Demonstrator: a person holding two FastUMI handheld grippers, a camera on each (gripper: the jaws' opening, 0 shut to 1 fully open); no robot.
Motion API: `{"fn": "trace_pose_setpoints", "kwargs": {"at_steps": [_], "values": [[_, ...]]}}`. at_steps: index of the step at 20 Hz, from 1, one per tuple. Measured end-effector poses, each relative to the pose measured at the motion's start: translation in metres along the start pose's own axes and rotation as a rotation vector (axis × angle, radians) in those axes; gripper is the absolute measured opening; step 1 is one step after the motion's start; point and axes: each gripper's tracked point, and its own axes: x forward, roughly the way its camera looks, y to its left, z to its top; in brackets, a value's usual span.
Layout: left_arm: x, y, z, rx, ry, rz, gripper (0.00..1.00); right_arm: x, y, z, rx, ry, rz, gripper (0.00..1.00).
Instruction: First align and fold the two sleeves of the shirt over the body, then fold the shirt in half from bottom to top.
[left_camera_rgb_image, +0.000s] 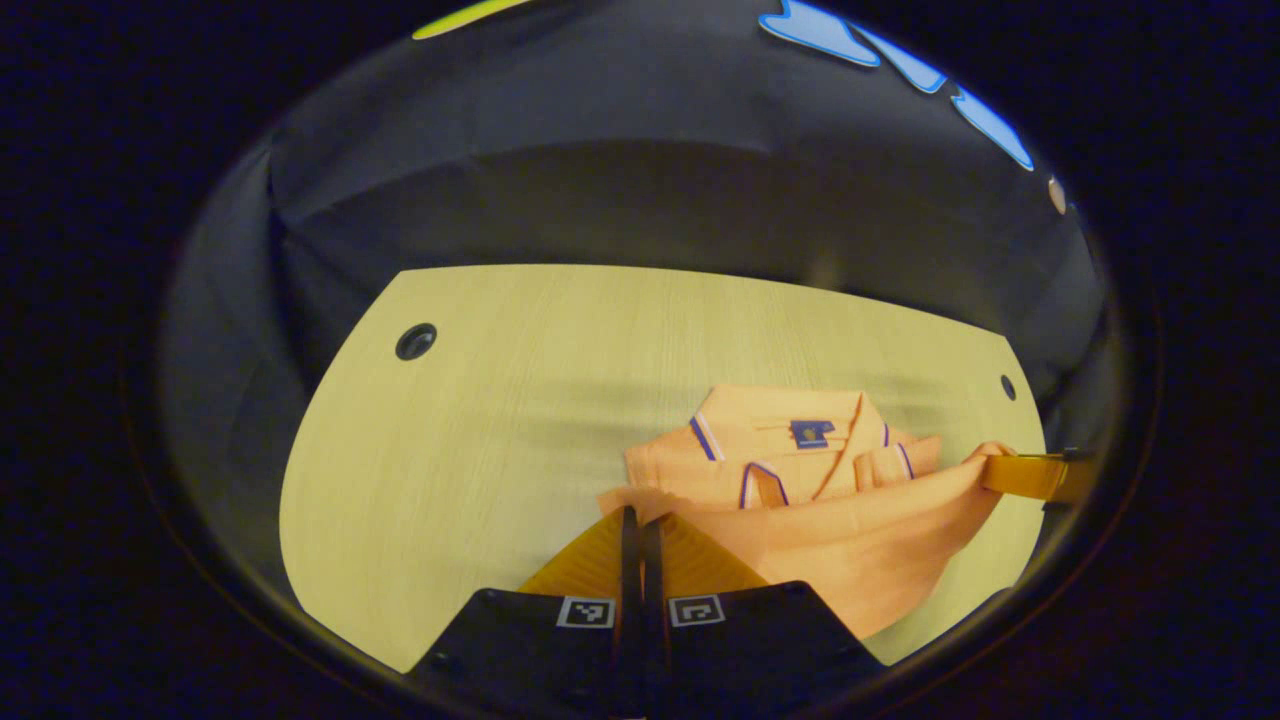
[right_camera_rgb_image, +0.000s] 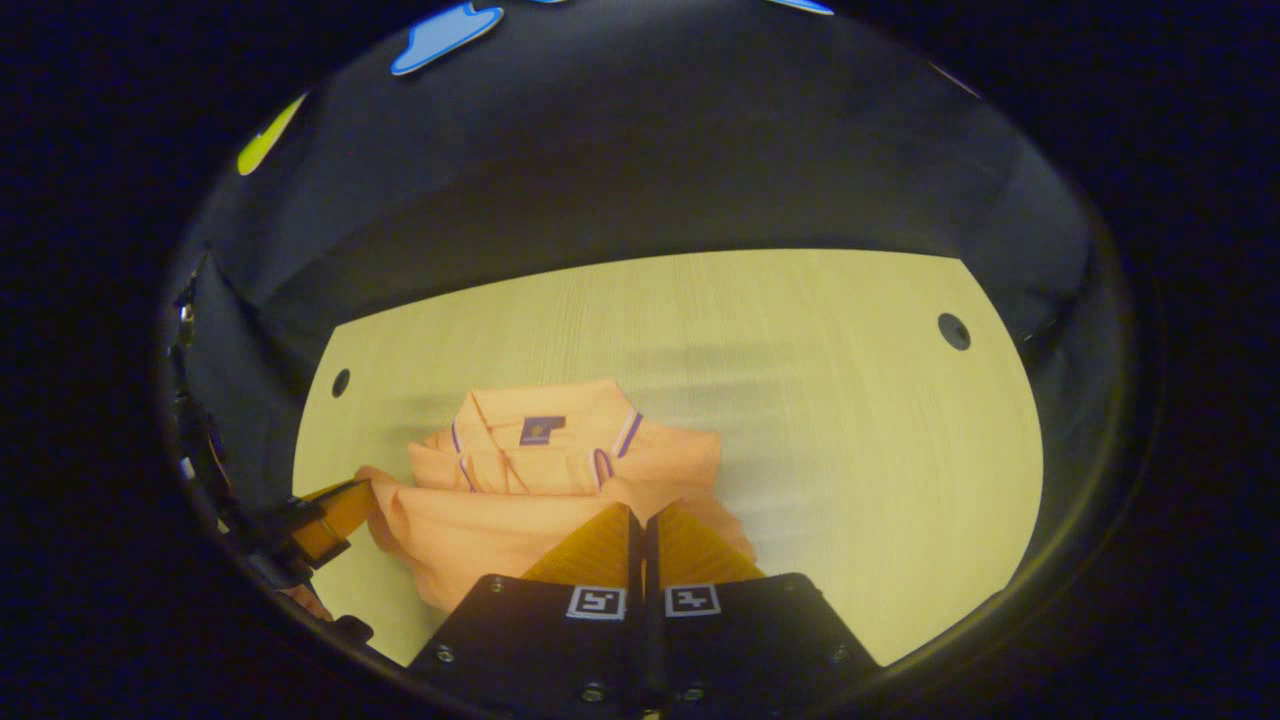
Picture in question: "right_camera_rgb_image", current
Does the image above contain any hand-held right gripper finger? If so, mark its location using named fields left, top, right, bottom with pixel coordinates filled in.
left=645, top=500, right=882, bottom=717
left=408, top=503, right=643, bottom=716

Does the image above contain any orange polo T-shirt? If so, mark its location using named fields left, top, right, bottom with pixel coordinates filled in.
left=355, top=378, right=759, bottom=613

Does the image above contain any black backdrop cloth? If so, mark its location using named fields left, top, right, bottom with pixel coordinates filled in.
left=165, top=0, right=1101, bottom=516

